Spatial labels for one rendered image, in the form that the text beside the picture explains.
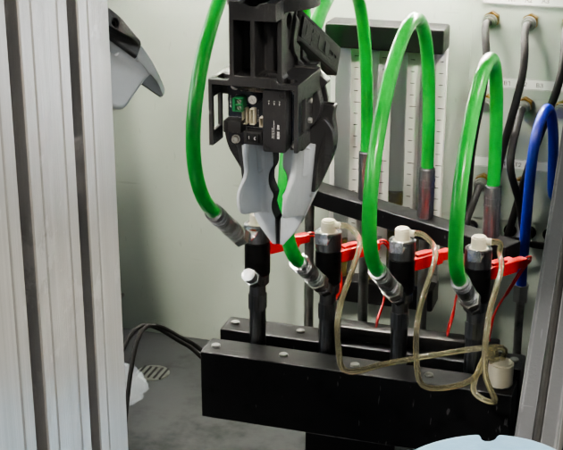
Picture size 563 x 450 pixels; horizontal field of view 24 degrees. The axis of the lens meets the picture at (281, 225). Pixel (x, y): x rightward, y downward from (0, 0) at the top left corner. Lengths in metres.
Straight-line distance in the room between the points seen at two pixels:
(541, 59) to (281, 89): 0.66
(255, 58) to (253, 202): 0.14
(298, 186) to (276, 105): 0.09
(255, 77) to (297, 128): 0.05
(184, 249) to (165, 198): 0.07
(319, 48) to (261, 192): 0.12
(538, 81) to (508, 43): 0.06
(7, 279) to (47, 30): 0.07
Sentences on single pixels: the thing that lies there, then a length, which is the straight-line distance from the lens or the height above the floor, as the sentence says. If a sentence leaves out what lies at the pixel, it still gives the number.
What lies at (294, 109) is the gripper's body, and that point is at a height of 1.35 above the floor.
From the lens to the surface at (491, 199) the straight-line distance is 1.41.
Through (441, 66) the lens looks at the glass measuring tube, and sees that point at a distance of 1.58.
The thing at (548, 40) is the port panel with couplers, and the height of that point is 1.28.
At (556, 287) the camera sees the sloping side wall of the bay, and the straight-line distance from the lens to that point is 1.26.
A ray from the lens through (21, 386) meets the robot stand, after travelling 0.40.
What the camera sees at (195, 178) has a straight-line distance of 1.21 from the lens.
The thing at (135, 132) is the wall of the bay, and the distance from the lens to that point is 1.74.
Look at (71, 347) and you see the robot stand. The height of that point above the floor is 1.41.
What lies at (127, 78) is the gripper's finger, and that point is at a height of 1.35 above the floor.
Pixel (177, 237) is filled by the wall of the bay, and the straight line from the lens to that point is 1.77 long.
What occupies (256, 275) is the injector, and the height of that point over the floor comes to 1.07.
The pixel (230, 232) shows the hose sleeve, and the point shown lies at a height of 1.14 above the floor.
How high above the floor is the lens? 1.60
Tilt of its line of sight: 20 degrees down
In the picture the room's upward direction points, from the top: straight up
